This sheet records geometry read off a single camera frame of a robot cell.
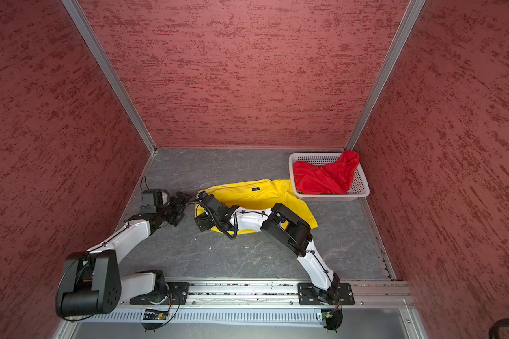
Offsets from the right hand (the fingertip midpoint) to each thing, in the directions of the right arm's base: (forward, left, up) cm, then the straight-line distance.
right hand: (205, 219), depth 91 cm
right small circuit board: (-37, -48, -4) cm, 61 cm away
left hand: (+4, +6, +5) cm, 9 cm away
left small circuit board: (-34, +14, -4) cm, 37 cm away
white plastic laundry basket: (+12, -71, +4) cm, 73 cm away
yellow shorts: (+12, -25, 0) cm, 28 cm away
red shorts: (+14, -57, +9) cm, 60 cm away
